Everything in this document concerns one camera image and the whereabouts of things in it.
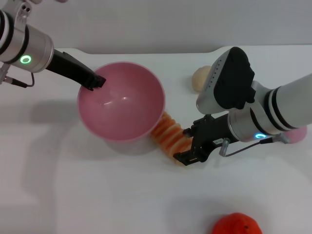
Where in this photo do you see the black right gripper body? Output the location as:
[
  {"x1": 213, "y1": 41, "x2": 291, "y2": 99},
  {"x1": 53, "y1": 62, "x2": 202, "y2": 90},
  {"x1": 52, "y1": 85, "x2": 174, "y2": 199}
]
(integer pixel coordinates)
[{"x1": 191, "y1": 114, "x2": 238, "y2": 164}]

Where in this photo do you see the pink plastic bowl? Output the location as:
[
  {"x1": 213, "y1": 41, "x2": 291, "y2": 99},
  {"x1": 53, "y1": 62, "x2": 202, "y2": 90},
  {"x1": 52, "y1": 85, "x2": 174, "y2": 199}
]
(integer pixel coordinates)
[{"x1": 77, "y1": 61, "x2": 166, "y2": 142}]

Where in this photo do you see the right arm cable with connector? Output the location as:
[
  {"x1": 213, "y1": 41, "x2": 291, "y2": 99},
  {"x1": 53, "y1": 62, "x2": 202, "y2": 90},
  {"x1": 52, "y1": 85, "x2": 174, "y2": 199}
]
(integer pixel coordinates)
[{"x1": 219, "y1": 133, "x2": 291, "y2": 157}]

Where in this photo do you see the pink round bun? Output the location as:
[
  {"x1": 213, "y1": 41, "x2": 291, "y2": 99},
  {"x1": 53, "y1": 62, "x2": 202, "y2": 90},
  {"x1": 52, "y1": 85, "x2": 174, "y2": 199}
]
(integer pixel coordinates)
[{"x1": 284, "y1": 126, "x2": 307, "y2": 144}]

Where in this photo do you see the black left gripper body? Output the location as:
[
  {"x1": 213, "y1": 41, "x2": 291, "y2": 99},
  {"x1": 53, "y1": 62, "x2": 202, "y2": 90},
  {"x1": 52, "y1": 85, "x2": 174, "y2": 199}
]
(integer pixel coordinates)
[{"x1": 46, "y1": 48, "x2": 107, "y2": 92}]

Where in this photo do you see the orange striped bread roll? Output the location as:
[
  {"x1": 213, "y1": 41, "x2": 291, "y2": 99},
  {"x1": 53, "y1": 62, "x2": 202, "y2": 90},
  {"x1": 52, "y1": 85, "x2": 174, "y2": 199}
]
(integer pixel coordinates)
[{"x1": 149, "y1": 111, "x2": 195, "y2": 168}]

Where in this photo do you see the beige round bun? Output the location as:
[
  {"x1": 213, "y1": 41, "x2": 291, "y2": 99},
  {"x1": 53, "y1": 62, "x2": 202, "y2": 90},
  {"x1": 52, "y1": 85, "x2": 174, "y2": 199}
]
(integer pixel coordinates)
[{"x1": 191, "y1": 65, "x2": 212, "y2": 95}]

